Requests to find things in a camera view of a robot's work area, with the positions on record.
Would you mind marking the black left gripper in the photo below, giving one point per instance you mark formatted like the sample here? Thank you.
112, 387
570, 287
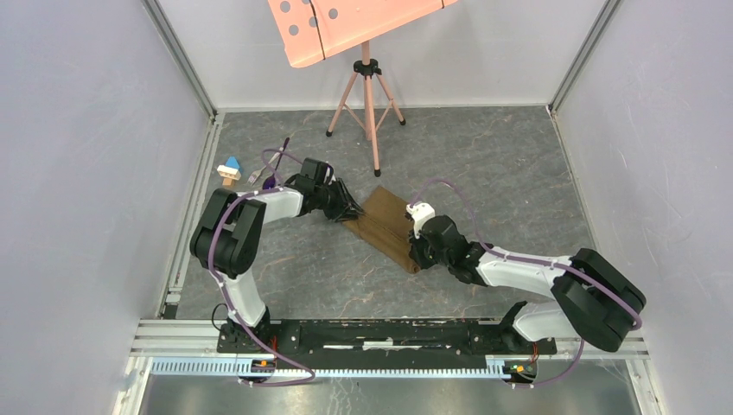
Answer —
343, 198

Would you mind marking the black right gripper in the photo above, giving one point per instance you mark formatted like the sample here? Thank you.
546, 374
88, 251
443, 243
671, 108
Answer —
415, 252

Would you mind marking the brown cloth napkin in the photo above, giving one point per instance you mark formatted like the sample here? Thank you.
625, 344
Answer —
385, 227

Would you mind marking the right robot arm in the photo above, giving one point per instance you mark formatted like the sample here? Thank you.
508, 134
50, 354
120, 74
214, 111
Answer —
588, 297

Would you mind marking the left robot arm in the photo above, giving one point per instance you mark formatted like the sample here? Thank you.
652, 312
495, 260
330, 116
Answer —
226, 238

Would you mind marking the purple plastic spoon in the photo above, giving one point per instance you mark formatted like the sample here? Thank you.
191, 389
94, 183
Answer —
271, 180

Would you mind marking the clear plastic fork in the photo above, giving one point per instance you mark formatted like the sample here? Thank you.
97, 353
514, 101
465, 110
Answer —
255, 175

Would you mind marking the blue and wood toy block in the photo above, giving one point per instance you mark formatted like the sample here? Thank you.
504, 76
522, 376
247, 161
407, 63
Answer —
229, 171

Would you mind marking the pink music stand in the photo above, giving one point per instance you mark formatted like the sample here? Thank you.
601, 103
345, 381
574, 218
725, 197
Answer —
313, 31

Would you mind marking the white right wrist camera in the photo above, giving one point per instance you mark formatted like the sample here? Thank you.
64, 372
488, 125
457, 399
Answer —
419, 213

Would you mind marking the white toothed cable strip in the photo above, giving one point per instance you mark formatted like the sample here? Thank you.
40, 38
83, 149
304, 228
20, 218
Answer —
250, 368

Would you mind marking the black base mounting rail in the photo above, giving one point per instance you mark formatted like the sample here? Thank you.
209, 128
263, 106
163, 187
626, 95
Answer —
408, 344

